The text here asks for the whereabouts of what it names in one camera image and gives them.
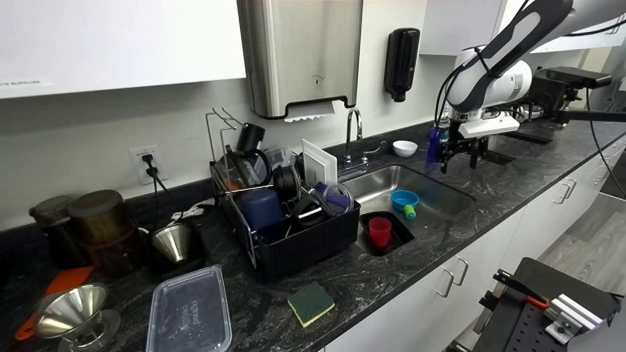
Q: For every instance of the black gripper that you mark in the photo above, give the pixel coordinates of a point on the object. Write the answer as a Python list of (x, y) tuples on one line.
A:
[(460, 142)]

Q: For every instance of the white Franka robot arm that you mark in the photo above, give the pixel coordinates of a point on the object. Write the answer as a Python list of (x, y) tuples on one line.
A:
[(509, 60)]

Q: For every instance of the stainless steel sink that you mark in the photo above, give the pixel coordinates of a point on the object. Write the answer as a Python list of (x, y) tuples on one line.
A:
[(417, 189)]

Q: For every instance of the black dish rack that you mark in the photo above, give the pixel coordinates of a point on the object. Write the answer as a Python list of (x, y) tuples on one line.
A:
[(306, 251)]

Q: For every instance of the blue cup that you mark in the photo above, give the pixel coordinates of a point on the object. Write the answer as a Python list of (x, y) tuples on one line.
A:
[(433, 146)]

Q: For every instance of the white bowl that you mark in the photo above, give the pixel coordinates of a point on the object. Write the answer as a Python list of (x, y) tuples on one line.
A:
[(405, 148)]

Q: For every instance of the chrome side sprayer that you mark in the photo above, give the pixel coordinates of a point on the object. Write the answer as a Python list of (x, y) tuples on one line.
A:
[(374, 150)]

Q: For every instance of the white lower cabinets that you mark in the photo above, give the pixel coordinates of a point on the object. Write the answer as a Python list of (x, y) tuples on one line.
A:
[(521, 228)]

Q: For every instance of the red plastic cup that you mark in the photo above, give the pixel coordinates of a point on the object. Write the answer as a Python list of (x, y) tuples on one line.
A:
[(378, 232)]

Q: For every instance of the chrome gooseneck faucet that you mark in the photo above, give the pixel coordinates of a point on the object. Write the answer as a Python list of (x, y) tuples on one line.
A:
[(353, 130)]

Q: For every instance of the black coffee machine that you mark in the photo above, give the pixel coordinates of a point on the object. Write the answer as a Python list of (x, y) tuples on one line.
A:
[(568, 85)]

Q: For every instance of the white square plate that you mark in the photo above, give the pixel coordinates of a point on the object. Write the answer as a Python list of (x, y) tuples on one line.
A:
[(319, 165)]

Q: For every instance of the black tool with orange grip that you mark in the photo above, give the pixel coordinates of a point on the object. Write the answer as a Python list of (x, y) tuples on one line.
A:
[(521, 292)]

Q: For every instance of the white paper towel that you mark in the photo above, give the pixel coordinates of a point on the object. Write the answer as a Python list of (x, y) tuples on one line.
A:
[(314, 112)]

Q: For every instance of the black mounting plate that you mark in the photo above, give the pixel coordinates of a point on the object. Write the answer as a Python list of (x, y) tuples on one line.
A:
[(515, 326)]

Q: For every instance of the aluminium clamp block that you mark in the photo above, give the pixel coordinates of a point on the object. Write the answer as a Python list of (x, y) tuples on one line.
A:
[(574, 318)]

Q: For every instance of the stainless paper towel dispenser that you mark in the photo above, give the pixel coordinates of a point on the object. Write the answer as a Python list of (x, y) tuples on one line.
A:
[(300, 52)]

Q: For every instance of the dark blue plastic container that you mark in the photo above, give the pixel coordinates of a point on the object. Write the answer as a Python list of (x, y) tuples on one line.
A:
[(261, 208)]

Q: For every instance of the green and yellow sponge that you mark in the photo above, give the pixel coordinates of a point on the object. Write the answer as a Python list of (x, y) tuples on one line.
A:
[(312, 302)]

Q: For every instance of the black mug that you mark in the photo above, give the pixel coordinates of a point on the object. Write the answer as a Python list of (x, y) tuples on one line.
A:
[(249, 138)]

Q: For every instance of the white cloth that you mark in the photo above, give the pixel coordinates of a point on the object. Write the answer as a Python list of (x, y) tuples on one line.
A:
[(192, 210)]

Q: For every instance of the steel cone coffee dripper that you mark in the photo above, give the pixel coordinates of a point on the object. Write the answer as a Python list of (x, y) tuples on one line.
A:
[(173, 242)]

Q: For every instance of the clear plastic container lid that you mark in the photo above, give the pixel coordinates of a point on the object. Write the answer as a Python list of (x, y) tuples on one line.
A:
[(188, 314)]

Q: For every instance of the large dark canister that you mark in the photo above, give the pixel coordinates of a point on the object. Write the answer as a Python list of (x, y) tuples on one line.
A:
[(104, 226)]

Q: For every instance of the wide white upper cabinet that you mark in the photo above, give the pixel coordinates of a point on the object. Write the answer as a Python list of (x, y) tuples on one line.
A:
[(118, 40)]

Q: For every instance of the small dark canister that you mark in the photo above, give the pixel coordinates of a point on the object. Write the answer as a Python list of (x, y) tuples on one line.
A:
[(55, 226)]

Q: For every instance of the orange spatula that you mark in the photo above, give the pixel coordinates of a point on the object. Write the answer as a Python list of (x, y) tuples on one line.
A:
[(61, 283)]

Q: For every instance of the large steel funnel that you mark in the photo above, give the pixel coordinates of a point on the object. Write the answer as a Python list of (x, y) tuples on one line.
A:
[(69, 310)]

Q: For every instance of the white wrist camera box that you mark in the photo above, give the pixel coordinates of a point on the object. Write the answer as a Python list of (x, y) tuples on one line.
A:
[(490, 126)]

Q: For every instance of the black wall soap dispenser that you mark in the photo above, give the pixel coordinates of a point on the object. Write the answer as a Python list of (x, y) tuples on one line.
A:
[(400, 62)]

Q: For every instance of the white wall outlet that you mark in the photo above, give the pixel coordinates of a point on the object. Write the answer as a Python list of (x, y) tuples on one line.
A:
[(143, 161)]

